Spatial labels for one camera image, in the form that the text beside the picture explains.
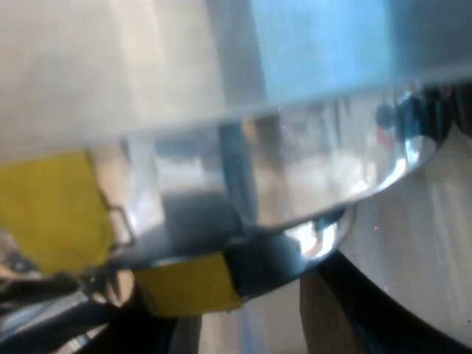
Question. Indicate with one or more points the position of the steel espresso machine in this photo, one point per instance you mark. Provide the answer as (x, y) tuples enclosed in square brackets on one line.
[(110, 55)]

